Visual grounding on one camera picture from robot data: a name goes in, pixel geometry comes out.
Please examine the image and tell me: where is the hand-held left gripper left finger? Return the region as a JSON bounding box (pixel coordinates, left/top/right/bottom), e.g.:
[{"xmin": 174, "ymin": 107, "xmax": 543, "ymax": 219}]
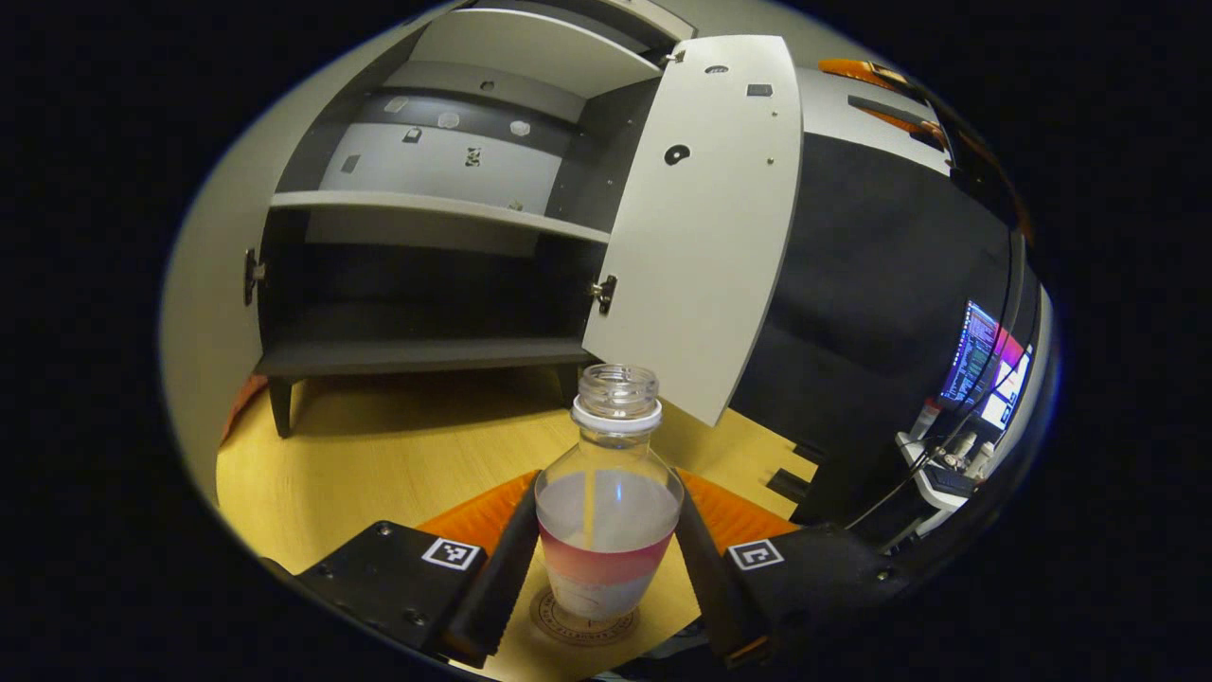
[{"xmin": 258, "ymin": 471, "xmax": 543, "ymax": 670}]

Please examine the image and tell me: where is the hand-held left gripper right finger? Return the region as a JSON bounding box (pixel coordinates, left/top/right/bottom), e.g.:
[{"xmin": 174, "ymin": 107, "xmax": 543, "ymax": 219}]
[{"xmin": 674, "ymin": 469, "xmax": 910, "ymax": 670}]

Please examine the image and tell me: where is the round printed coaster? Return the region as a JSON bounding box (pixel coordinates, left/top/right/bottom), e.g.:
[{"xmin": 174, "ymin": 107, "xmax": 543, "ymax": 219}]
[{"xmin": 528, "ymin": 587, "xmax": 641, "ymax": 649}]

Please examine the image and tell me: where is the clear plastic bottle red label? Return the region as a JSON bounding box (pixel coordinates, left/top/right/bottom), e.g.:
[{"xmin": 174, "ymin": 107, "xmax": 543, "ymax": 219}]
[{"xmin": 533, "ymin": 363, "xmax": 685, "ymax": 623}]

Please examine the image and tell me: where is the grey cabinet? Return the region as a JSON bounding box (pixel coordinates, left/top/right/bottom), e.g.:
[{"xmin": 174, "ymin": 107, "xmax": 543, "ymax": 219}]
[{"xmin": 251, "ymin": 0, "xmax": 685, "ymax": 440}]

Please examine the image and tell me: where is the grey cabinet shelf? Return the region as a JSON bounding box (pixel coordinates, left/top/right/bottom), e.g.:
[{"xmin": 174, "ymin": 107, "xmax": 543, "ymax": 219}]
[
  {"xmin": 407, "ymin": 8, "xmax": 664, "ymax": 100},
  {"xmin": 270, "ymin": 189, "xmax": 613, "ymax": 245}
]

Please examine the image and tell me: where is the black stand base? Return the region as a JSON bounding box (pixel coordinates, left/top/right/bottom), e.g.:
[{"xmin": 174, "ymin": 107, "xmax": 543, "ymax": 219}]
[{"xmin": 765, "ymin": 440, "xmax": 827, "ymax": 505}]

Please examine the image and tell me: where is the white desk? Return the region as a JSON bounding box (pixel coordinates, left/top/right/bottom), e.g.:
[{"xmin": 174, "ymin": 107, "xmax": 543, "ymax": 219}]
[{"xmin": 895, "ymin": 431, "xmax": 981, "ymax": 513}]

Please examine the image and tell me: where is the computer monitor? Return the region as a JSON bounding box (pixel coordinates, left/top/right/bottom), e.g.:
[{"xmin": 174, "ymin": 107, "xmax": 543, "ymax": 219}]
[
  {"xmin": 981, "ymin": 332, "xmax": 1035, "ymax": 433},
  {"xmin": 937, "ymin": 301, "xmax": 1001, "ymax": 405}
]

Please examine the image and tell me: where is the black keyboard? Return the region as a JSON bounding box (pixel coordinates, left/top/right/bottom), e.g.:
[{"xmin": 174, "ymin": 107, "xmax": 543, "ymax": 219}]
[{"xmin": 923, "ymin": 464, "xmax": 977, "ymax": 499}]

